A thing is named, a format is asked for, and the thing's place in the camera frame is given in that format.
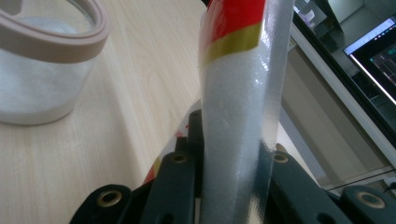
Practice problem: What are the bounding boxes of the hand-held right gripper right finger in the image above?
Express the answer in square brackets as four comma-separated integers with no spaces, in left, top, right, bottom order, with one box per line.
[268,149,353,224]

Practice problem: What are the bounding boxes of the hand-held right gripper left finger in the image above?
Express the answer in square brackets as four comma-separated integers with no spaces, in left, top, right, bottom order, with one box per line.
[139,109,205,224]

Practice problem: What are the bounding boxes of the red and white sugar bag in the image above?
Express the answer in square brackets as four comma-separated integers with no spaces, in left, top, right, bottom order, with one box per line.
[143,0,295,224]

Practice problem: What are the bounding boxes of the glass jar with hinged lid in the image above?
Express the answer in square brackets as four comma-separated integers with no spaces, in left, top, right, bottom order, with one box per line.
[0,0,111,126]

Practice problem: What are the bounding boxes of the computer monitor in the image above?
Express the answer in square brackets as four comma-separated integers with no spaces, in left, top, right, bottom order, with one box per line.
[342,17,396,106]

